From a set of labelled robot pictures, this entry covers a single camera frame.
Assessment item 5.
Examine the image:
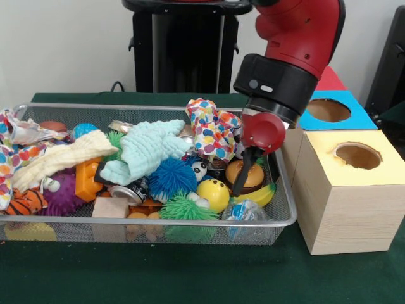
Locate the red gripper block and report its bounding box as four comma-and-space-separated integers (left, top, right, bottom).
232, 109, 287, 196

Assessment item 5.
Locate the clear plastic bottle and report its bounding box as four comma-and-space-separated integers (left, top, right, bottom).
221, 199, 273, 226

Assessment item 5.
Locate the colourful polka-dot cloth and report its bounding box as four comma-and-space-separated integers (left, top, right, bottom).
185, 98, 243, 164

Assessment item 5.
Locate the wooden box with three holes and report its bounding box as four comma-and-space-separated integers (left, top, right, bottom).
282, 65, 405, 256

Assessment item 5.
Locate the shallow clear mesh bin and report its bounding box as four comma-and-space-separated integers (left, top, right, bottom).
0, 103, 298, 246

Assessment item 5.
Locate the wooden burger toy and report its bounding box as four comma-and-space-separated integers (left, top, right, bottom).
225, 158, 266, 194

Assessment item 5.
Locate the small soccer ball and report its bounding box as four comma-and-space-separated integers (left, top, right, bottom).
233, 132, 247, 160

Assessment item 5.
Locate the yellow banana toy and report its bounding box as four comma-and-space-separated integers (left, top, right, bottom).
231, 184, 277, 208

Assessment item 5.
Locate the yellow ball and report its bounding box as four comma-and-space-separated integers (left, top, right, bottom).
196, 179, 230, 213

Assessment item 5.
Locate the mint green knit cloth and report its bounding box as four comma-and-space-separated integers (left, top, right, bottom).
99, 120, 192, 186

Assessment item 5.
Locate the dark green tablecloth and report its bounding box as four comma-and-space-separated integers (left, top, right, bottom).
0, 92, 405, 304

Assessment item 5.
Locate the black drink can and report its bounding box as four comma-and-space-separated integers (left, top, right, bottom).
108, 176, 151, 205

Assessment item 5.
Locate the green spiky ball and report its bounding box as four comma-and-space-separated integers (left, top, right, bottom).
106, 130, 125, 159

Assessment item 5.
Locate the dark green side table cloth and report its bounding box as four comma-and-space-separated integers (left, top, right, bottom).
378, 100, 405, 125

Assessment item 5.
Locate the black floor stand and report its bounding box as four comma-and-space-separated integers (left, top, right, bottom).
366, 5, 405, 121

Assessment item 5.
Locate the cream cloth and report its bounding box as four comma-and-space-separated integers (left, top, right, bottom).
11, 130, 119, 193

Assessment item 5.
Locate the white plastic bag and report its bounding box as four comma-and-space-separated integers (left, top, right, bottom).
0, 109, 45, 210

